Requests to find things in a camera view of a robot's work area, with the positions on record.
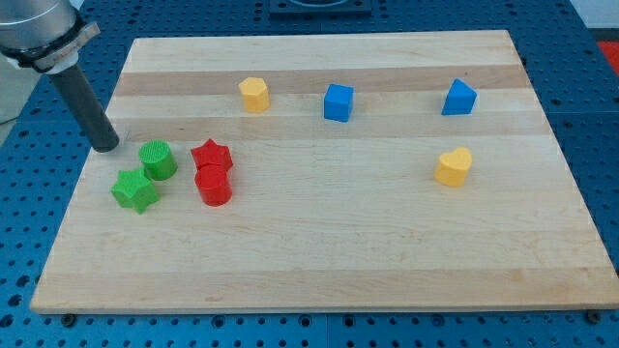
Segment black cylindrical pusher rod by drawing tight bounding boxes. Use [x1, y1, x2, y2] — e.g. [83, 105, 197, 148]
[48, 64, 120, 153]

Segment green cylinder block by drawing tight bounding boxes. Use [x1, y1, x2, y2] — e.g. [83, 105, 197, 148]
[138, 140, 178, 181]

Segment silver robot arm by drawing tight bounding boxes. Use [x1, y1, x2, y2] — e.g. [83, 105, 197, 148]
[1, 0, 119, 153]

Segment green star block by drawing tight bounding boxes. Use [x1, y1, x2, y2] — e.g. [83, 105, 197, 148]
[110, 167, 161, 215]

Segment red star block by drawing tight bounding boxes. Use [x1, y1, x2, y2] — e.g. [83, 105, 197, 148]
[191, 138, 233, 171]

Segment red cylinder block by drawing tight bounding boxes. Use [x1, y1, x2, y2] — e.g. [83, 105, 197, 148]
[194, 164, 232, 207]

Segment yellow hexagon block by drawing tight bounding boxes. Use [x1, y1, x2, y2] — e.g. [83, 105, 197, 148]
[238, 77, 270, 113]

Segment blue cube block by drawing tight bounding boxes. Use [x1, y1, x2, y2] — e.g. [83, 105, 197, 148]
[323, 84, 354, 123]

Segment wooden board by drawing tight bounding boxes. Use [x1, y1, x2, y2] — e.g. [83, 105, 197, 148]
[30, 30, 618, 314]

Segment yellow heart block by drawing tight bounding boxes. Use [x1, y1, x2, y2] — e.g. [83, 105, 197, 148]
[434, 147, 473, 188]

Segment blue triangle block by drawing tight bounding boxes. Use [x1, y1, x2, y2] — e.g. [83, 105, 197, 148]
[441, 78, 478, 116]

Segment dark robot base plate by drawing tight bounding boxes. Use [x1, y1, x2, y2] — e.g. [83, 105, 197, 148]
[266, 0, 372, 17]

